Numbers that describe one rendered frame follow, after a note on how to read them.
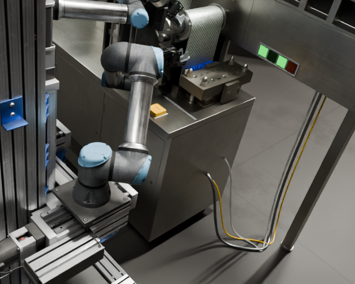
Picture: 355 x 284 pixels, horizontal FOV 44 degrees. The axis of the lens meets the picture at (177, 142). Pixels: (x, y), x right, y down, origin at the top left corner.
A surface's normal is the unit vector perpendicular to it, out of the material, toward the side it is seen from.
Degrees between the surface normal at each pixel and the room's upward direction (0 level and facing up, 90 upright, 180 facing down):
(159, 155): 90
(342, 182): 0
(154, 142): 90
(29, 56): 90
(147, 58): 46
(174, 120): 0
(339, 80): 90
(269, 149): 0
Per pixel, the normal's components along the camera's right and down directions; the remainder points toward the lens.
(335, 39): -0.72, 0.31
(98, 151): 0.05, -0.79
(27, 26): 0.69, 0.53
